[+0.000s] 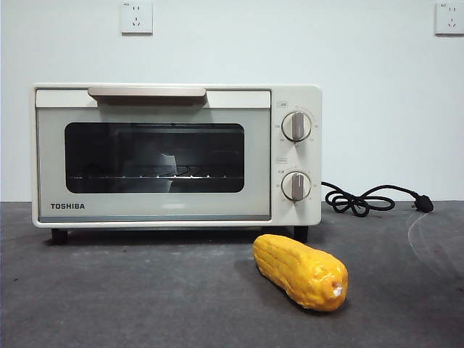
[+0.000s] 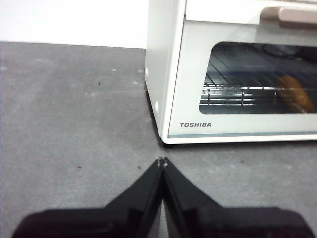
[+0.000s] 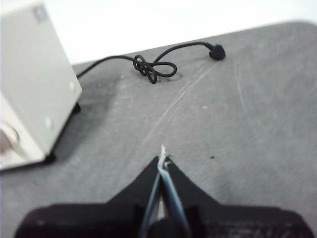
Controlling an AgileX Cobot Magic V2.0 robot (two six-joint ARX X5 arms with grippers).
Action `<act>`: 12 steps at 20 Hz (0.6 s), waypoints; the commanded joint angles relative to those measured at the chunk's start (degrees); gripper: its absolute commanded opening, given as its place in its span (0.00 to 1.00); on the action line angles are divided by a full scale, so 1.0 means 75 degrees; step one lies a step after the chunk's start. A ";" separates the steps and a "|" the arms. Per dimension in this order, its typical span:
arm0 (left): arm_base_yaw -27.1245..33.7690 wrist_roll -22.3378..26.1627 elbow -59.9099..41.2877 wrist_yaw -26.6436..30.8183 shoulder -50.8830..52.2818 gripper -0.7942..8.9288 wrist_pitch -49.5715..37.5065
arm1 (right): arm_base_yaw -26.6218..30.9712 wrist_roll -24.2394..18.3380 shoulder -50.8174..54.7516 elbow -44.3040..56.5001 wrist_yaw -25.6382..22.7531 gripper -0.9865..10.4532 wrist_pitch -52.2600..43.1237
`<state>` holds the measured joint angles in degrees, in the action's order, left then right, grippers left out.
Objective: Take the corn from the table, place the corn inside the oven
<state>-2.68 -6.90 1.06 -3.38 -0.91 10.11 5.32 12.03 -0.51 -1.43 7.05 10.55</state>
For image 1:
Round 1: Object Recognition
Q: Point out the yellow corn cob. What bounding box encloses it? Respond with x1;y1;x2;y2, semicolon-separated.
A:
252;233;349;312

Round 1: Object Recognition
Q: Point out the oven door with glass window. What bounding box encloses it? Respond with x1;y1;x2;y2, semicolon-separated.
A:
35;86;272;222

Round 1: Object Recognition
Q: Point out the cream Toshiba toaster oven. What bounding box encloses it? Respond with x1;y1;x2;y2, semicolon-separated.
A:
30;82;323;244

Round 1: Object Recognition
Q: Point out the beige oven dial knob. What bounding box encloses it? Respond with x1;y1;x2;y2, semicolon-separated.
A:
281;170;312;202
281;111;312;142

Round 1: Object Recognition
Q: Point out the metal wire oven rack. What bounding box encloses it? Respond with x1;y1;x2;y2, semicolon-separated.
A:
68;173;244;181

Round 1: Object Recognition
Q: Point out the black power cable with plug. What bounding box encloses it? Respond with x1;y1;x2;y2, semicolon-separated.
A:
320;181;435;218

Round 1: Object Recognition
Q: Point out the white wall socket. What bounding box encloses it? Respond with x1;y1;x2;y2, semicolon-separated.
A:
120;0;154;36
434;1;464;36

